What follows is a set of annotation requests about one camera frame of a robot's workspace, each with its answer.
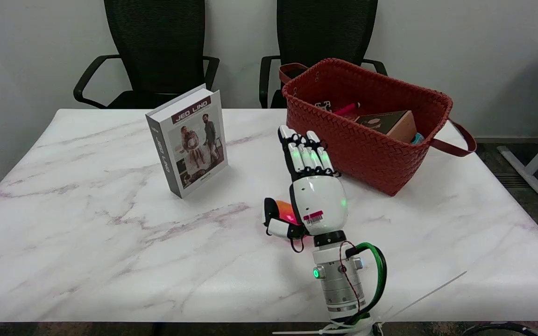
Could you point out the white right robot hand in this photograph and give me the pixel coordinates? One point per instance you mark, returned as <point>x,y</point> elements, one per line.
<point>318,205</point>

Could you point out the white book with photo cover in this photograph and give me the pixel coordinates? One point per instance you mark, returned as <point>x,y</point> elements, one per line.
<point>194,144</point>

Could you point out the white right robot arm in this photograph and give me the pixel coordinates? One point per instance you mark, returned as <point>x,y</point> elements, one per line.
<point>334,284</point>

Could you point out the red orange mango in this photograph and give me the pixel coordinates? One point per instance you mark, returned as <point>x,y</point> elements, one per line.
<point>286,212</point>

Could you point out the red woven basket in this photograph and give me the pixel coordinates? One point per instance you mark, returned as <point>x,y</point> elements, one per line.
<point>357,149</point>

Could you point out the pink marker pen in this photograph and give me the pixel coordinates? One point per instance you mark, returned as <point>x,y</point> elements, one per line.
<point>346,109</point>

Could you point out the black white small item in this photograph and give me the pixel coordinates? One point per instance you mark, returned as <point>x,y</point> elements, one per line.
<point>323,105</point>

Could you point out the brown cardboard box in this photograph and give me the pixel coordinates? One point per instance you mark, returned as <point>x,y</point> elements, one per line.
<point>397,123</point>

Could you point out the teal item in basket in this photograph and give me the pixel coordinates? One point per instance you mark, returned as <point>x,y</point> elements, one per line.
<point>417,138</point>

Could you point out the white zip tie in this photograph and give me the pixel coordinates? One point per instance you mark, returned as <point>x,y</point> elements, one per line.
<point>428,293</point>

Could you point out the black mesh office chair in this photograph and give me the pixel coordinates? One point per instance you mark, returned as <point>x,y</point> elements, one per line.
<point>157,42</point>
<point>325,28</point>

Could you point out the white desk leg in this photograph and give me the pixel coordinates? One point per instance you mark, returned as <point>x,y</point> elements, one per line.
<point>537,161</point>

